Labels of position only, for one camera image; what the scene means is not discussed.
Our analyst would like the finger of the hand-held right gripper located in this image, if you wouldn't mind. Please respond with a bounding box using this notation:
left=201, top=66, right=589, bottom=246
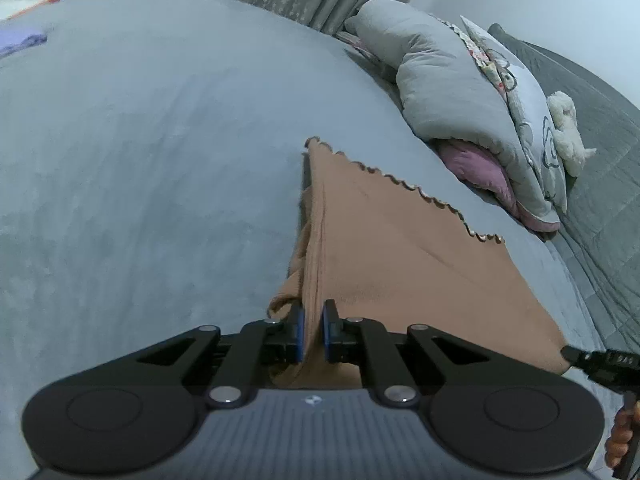
left=561, top=344, right=640, bottom=394

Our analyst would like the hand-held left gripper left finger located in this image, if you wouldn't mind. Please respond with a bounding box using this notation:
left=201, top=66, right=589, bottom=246
left=135, top=302, right=307, bottom=407

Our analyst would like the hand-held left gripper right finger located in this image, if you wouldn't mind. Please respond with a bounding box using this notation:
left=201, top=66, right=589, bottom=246
left=320, top=299, right=493, bottom=407

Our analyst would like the brown scalloped-edge knit garment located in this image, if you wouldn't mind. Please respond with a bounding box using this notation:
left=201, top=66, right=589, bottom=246
left=267, top=136, right=572, bottom=390

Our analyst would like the person's right hand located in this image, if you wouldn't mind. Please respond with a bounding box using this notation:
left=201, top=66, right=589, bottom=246
left=604, top=400, right=640, bottom=471

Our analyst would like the grey quilted bedspread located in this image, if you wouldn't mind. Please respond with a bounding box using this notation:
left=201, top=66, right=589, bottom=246
left=487, top=22, right=640, bottom=357

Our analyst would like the pink cloth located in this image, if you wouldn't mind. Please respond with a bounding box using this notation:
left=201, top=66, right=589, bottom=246
left=437, top=140, right=562, bottom=234

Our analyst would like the grey-blue fleece bed blanket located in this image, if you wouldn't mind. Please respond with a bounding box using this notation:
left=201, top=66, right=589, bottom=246
left=0, top=0, right=617, bottom=480

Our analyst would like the cream plush toy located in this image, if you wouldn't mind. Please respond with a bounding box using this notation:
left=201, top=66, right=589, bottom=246
left=546, top=91, right=599, bottom=178

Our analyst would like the light grey padded quilt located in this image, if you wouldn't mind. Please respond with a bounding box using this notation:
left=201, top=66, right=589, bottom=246
left=344, top=0, right=568, bottom=226

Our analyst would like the white printed pillow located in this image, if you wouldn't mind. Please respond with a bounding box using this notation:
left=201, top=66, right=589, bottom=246
left=460, top=15, right=569, bottom=216

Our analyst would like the purple knit garment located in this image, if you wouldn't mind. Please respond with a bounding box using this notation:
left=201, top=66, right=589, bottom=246
left=0, top=27, right=49, bottom=59

